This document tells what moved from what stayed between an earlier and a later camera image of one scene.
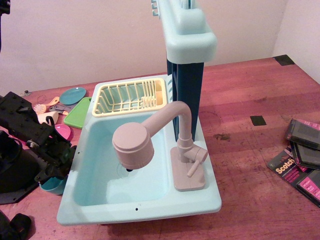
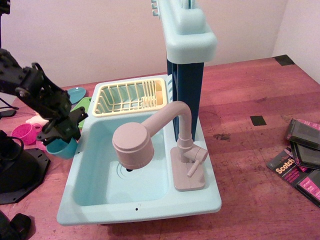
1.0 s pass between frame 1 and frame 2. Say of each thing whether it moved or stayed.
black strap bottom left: stayed
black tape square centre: stayed
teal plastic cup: moved
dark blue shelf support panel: stayed
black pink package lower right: stayed
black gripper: moved
